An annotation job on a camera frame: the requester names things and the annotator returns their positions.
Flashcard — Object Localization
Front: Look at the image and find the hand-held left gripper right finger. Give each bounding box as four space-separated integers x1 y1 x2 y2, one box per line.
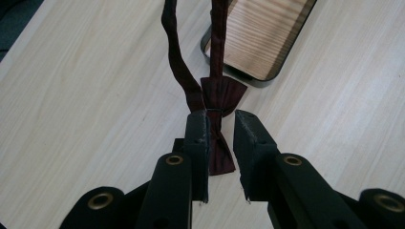
233 109 368 229

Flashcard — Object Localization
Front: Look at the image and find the black hook rack wooden base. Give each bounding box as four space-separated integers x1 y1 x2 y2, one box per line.
200 0 319 90

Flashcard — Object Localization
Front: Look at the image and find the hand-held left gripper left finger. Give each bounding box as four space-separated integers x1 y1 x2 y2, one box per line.
135 109 212 229

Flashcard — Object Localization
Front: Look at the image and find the dark maroon bow tie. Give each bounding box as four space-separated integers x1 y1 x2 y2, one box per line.
160 0 248 177

